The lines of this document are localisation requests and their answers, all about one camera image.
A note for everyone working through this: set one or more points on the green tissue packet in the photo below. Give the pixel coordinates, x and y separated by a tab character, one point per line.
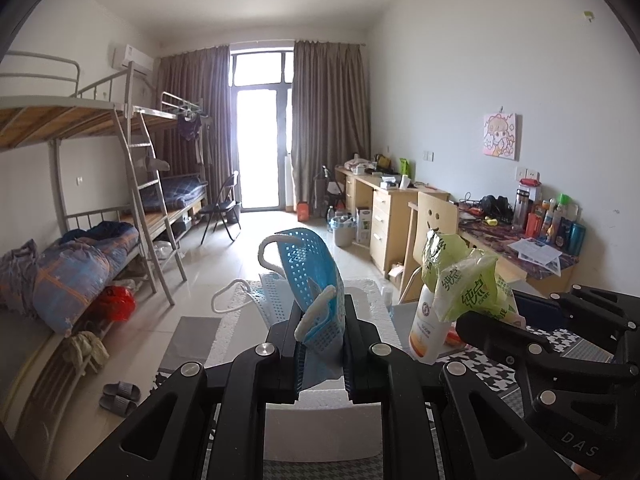
465	285

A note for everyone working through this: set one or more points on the black headphones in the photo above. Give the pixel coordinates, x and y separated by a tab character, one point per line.
495	205

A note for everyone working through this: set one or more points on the white air conditioner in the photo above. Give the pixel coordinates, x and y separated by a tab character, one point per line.
131	59

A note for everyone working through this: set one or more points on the white foam box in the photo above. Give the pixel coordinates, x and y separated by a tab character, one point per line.
320	420

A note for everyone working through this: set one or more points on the desk with patterned cover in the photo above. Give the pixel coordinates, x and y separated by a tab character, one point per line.
500	245

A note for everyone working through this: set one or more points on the brown curtain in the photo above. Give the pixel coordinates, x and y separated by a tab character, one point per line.
327	110
200	90

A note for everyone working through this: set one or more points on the white wall socket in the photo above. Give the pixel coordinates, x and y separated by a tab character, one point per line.
528	173

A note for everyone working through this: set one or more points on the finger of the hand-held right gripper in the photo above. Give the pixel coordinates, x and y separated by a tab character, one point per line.
537	310
500	337

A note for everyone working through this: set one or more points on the grey patterned blanket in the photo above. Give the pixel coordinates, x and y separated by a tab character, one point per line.
17	275

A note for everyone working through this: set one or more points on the wooden desk with drawers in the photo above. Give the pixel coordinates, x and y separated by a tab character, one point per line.
385	210

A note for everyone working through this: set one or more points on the grey cloth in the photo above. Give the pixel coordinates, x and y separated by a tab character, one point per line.
157	163

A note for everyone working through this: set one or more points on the small red packet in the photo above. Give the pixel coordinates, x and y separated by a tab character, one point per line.
452	336

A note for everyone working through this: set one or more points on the red plastic bag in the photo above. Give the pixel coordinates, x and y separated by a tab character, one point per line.
115	304

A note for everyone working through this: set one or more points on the black folding chair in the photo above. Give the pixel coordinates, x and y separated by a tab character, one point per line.
222	207

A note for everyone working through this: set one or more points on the black folded cart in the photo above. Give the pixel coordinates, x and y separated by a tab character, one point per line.
327	190

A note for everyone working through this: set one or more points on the dark blue quilt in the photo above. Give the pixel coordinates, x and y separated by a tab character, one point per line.
172	192

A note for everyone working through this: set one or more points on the orange box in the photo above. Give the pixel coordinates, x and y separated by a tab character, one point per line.
303	211

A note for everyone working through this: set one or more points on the dark hanging clothes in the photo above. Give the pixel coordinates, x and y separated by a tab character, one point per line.
189	127

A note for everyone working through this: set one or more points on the pink cartoon wall picture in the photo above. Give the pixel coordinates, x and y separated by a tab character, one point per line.
501	136

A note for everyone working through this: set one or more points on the row of toiletry bottles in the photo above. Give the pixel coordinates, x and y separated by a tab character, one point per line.
557	225

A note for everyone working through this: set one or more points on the houndstooth cloth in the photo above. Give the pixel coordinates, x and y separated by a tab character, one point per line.
480	375

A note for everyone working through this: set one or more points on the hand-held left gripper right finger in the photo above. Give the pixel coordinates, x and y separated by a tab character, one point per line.
348	375

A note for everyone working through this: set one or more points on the white lotion pump bottle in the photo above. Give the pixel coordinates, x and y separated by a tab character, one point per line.
425	330

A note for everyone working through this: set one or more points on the cardboard box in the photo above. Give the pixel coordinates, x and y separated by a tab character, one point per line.
396	274

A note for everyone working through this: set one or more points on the grey metal bunk bed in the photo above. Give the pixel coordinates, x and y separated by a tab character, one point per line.
172	115
75	120

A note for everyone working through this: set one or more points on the wooden smiley chair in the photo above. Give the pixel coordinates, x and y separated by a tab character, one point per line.
435	215

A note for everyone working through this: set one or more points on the white paper sheet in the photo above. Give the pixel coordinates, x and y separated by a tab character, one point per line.
537	255

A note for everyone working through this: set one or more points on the white basin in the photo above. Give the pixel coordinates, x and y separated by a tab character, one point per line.
162	252

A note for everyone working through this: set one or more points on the grey slipper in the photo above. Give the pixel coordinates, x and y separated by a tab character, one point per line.
122	390
114	406

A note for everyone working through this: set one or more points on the white bucket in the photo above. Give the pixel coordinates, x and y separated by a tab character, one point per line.
344	234

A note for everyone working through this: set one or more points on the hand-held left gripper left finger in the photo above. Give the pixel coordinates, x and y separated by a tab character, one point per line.
298	370

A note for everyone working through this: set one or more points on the white carton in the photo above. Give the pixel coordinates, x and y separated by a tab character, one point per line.
365	227

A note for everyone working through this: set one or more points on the beige cloth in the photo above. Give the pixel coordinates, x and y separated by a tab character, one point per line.
85	352

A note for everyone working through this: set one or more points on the glass balcony door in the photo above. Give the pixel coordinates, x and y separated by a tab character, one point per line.
260	150

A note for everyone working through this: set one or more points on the blue orange quilt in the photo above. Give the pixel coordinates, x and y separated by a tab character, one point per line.
80	270

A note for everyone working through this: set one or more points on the blue perforated face mask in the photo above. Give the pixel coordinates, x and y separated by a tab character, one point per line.
310	265

